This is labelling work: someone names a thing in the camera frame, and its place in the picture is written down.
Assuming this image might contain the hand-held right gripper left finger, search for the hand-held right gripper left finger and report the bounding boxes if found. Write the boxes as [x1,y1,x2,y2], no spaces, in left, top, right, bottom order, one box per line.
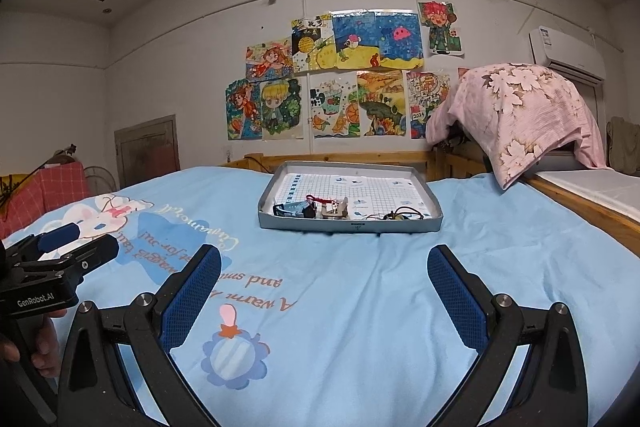
[57,243,223,427]

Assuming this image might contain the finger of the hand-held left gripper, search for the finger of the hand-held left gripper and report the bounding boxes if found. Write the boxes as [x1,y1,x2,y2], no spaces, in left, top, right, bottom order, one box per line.
[7,234,121,280]
[4,222,82,264]

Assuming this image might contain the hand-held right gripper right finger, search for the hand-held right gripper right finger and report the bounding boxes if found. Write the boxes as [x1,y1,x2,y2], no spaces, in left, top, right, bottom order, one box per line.
[426,244,590,427]

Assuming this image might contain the grey cardboard box tray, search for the grey cardboard box tray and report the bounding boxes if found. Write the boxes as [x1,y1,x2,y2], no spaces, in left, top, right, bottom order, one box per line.
[257,160,445,235]

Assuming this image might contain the blue hair clip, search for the blue hair clip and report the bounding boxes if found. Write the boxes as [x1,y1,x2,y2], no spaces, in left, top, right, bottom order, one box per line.
[272,199,318,219]

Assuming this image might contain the beige claw hair clip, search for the beige claw hair clip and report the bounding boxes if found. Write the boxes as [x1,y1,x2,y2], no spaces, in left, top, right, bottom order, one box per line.
[320,197,351,222]

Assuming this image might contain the person's left hand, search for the person's left hand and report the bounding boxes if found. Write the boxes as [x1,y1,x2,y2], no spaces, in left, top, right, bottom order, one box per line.
[0,308,67,379]

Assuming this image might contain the red checkered cloth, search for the red checkered cloth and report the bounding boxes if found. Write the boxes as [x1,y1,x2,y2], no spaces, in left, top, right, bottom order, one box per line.
[0,161,92,240]

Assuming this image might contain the round electric fan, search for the round electric fan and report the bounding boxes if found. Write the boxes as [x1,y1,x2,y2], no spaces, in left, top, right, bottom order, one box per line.
[82,166,121,198]

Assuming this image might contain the blue printed bed sheet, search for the blue printed bed sheet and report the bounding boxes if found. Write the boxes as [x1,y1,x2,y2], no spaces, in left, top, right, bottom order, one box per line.
[0,164,640,427]

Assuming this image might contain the brown wooden door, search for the brown wooden door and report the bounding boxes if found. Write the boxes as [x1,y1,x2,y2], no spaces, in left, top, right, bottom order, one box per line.
[114,114,181,188]

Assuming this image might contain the white mattress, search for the white mattress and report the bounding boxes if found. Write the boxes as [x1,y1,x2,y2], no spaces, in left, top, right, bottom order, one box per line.
[532,167,640,225]

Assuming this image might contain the pink floral blanket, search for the pink floral blanket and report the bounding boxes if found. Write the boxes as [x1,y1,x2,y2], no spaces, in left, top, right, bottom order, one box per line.
[426,63,612,191]

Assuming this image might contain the olive green cloth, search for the olive green cloth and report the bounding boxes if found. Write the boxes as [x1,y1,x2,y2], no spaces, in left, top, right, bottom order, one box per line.
[606,117,640,175]

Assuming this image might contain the white air conditioner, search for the white air conditioner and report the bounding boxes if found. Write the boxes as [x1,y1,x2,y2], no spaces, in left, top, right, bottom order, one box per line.
[529,25,607,82]

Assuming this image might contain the wooden bed frame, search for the wooden bed frame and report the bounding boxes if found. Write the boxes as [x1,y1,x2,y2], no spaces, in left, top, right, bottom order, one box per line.
[220,151,640,243]

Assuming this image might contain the group of colourful wall drawings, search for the group of colourful wall drawings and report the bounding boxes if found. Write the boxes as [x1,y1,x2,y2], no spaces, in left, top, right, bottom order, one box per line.
[225,0,467,141]

